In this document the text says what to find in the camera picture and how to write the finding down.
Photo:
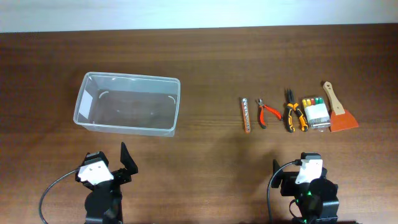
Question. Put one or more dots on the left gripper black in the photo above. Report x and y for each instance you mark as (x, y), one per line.
(118, 175)

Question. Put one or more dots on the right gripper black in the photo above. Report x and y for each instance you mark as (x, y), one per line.
(286, 182)

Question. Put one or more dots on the clear plastic container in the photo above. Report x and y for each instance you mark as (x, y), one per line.
(128, 104)

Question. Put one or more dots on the clear case of screwdriver bits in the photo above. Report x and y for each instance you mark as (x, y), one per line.
(316, 112)

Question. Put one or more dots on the orange black long-nose pliers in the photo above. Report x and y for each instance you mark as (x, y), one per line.
(292, 107)

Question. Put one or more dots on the red handled wire cutters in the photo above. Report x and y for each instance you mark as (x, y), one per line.
(262, 109)

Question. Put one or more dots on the orange scraper with wooden handle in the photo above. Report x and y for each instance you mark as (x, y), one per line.
(341, 119)

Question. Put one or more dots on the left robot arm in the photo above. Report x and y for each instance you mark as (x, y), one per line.
(103, 204)

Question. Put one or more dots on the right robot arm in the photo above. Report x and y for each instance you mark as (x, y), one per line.
(316, 201)

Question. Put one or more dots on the orange socket bit rail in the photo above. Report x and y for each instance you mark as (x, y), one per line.
(247, 123)

